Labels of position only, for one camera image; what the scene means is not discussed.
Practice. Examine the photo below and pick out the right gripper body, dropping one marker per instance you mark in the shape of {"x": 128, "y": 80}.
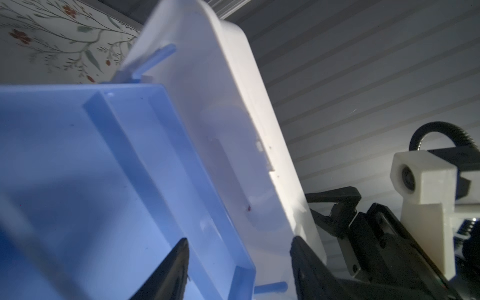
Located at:
{"x": 386, "y": 262}

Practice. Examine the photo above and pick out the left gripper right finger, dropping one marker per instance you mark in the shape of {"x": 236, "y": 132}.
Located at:
{"x": 313, "y": 281}

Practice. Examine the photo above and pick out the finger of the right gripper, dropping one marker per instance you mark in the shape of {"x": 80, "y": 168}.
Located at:
{"x": 345, "y": 200}

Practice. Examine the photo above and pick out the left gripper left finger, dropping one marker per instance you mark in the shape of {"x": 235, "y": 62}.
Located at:
{"x": 168, "y": 281}

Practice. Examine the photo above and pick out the white blue tool box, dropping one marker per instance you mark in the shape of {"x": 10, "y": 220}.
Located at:
{"x": 116, "y": 143}

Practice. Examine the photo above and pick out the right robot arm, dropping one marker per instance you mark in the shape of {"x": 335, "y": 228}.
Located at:
{"x": 441, "y": 135}

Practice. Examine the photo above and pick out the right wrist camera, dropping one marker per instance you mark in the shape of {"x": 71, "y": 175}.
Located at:
{"x": 437, "y": 197}

